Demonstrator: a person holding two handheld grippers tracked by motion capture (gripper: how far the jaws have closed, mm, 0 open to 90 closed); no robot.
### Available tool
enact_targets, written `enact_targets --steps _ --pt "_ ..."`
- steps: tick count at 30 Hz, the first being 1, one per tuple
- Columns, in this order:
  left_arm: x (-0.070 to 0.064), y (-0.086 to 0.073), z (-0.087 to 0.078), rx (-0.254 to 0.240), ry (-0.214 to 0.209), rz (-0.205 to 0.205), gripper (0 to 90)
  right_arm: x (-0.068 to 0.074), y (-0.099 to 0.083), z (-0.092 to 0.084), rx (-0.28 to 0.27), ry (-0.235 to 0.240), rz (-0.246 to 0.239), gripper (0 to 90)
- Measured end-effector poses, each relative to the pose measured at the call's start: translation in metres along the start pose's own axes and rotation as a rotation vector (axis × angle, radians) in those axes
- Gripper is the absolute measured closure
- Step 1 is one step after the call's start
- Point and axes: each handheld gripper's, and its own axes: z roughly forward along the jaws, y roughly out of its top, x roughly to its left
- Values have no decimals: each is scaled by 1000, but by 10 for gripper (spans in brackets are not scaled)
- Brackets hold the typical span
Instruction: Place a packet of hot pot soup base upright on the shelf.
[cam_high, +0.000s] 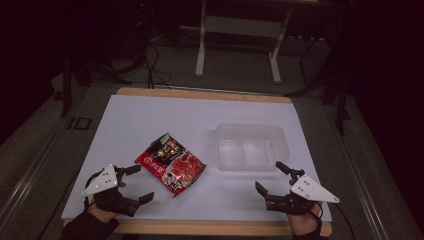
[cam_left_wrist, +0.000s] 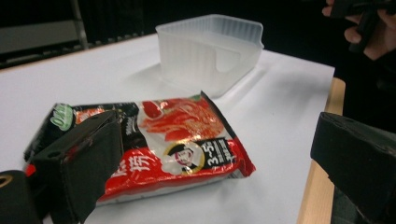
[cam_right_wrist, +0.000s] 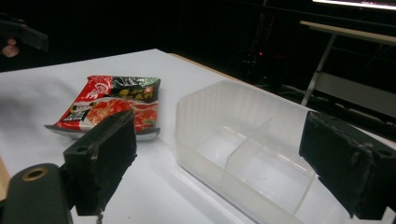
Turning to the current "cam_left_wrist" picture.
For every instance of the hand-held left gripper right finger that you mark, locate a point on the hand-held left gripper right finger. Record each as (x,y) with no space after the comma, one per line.
(358,161)

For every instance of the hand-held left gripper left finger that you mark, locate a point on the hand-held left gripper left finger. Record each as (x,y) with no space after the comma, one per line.
(84,161)

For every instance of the red and black snack packet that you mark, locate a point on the red and black snack packet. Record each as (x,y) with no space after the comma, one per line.
(183,140)

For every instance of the translucent plastic storage bin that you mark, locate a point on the translucent plastic storage bin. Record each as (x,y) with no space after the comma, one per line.
(205,59)

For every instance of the metal stand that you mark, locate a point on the metal stand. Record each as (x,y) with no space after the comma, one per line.
(79,23)

